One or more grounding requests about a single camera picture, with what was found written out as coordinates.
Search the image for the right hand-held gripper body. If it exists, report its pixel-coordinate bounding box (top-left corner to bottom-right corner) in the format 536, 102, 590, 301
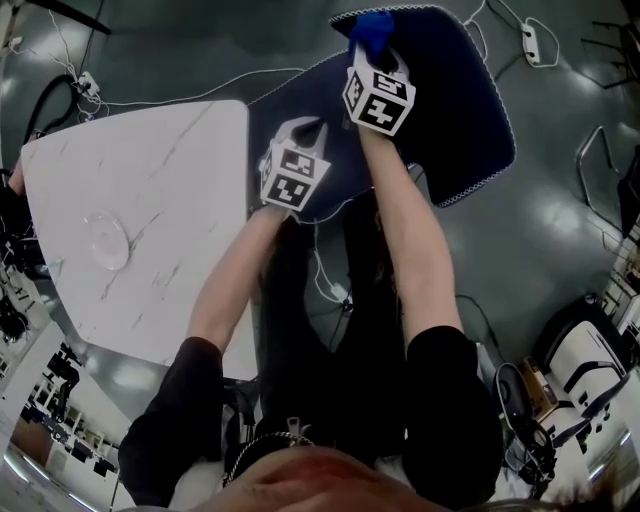
341, 64, 418, 138

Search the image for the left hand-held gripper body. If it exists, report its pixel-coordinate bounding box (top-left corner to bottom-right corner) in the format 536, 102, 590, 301
257, 141, 332, 212

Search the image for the blue wiping cloth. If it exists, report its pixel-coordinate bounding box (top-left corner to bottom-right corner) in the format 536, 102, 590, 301
347, 10, 397, 59

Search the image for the dark blue chair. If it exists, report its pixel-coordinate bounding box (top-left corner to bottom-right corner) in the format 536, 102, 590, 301
246, 3, 517, 224

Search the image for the person's right forearm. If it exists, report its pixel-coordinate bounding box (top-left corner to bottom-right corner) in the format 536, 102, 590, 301
359, 126, 465, 347

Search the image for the person's left forearm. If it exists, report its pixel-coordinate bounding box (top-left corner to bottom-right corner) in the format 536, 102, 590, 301
186, 203, 292, 357

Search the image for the white power strip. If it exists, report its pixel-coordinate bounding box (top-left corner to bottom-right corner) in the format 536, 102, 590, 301
74, 70, 102, 97
521, 27, 543, 65

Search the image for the clear glass plate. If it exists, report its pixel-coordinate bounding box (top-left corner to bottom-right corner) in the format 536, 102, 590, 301
81, 209, 133, 272

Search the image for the person's black clothing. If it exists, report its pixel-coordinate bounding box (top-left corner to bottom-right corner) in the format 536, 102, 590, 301
117, 189, 505, 512

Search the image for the black oval device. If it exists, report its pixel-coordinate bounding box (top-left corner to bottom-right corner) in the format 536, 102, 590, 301
494, 361, 534, 429

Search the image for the white machine with black stripes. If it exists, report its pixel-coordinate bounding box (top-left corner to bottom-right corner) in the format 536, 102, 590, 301
541, 319, 634, 444

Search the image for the brown cardboard box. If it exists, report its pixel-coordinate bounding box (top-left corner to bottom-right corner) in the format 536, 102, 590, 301
519, 355, 559, 419

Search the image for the white power cable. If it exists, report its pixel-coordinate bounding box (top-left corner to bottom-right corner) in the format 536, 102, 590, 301
461, 0, 561, 68

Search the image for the black hose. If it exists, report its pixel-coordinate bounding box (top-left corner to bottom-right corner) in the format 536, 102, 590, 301
24, 74, 77, 147

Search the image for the silver chain necklace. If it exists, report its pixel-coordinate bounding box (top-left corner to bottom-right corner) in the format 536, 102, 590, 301
221, 431, 317, 487

